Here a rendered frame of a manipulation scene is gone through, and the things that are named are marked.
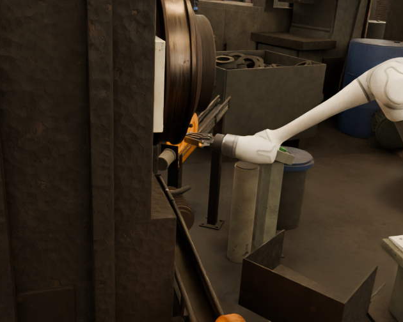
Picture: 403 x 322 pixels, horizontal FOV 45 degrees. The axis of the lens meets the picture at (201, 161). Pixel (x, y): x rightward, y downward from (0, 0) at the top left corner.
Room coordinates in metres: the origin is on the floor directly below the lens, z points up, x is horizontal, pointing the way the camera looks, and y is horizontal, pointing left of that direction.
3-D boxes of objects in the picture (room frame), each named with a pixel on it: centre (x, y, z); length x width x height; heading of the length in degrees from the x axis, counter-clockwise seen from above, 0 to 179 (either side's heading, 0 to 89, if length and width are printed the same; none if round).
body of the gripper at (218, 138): (1.88, -0.04, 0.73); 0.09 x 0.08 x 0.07; 73
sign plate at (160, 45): (1.05, 0.13, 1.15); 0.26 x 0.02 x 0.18; 18
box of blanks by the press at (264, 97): (4.13, -0.35, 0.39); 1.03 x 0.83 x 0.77; 123
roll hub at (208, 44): (1.44, 0.04, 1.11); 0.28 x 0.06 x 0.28; 18
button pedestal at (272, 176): (2.28, -0.36, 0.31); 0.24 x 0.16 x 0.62; 18
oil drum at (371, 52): (4.71, -1.63, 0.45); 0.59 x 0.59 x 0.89
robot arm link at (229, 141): (1.86, -0.11, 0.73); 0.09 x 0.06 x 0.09; 163
